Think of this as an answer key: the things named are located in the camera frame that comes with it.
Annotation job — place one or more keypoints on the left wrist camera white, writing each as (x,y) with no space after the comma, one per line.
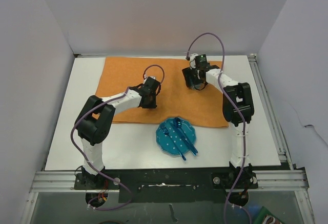
(145,77)

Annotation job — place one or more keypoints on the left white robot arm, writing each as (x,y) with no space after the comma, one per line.
(95,119)

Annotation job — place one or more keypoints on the green object at corner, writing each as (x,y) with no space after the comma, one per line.
(264,216)

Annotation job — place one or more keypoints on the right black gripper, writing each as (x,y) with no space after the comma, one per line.
(188,73)

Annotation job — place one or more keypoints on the blue polka dot plate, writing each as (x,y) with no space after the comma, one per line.
(164,142)

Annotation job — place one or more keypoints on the blue plastic knife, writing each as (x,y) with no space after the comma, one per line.
(187,142)

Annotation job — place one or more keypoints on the aluminium frame rail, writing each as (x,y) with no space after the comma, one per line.
(52,198)

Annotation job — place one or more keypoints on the blue plastic fork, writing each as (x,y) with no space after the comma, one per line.
(175,146)

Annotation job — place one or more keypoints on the orange cloth placemat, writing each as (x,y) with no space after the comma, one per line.
(199,107)

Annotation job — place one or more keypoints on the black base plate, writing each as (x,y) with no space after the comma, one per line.
(170,185)

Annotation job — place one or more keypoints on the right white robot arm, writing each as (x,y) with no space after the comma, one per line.
(237,103)

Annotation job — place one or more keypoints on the blue plastic spoon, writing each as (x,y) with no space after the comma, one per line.
(178,127)

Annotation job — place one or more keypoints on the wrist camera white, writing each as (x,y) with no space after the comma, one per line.
(191,57)
(145,77)

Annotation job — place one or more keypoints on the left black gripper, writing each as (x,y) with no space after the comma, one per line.
(152,105)

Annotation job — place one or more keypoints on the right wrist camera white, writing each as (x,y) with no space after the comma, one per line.
(191,57)

